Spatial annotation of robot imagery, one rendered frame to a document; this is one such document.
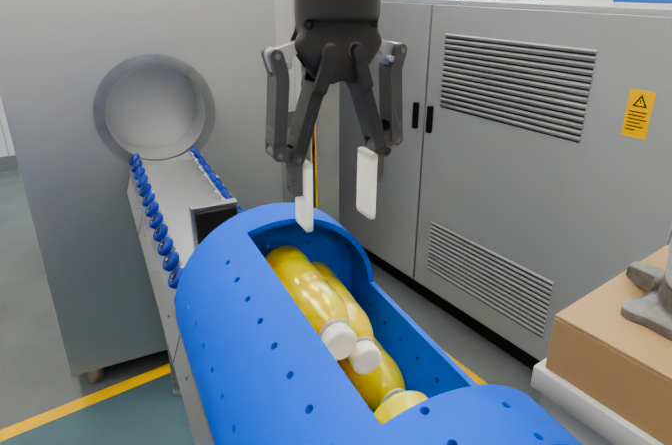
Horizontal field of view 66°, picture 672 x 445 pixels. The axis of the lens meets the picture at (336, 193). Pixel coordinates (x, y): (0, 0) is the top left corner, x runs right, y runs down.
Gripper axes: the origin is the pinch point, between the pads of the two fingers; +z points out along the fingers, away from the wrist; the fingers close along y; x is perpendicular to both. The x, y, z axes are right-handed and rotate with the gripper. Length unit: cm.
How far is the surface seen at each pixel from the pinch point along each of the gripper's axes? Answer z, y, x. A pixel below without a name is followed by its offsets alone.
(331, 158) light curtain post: 23, -33, -72
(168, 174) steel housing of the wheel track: 40, 1, -125
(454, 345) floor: 131, -110, -104
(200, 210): 25, 3, -58
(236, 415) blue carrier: 17.3, 13.2, 6.7
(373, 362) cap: 23.6, -5.6, -0.6
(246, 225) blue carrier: 10.1, 4.8, -16.9
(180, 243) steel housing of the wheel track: 40, 6, -74
